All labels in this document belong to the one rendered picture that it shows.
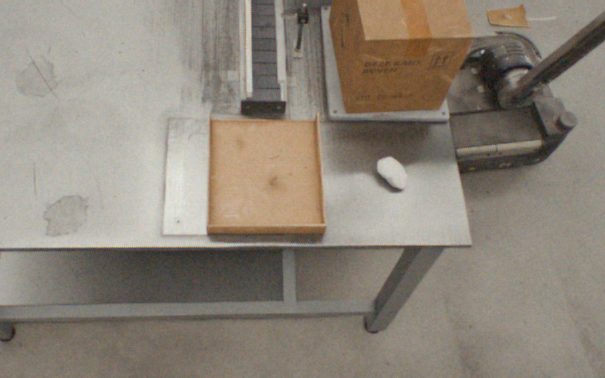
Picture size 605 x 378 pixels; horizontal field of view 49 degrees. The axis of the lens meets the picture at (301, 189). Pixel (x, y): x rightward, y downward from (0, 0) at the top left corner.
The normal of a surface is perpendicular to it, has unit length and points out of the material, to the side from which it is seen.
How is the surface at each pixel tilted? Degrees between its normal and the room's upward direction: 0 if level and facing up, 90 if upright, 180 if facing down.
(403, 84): 90
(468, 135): 0
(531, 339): 0
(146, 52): 0
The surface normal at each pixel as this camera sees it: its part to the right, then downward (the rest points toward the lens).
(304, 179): 0.10, -0.47
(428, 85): 0.12, 0.88
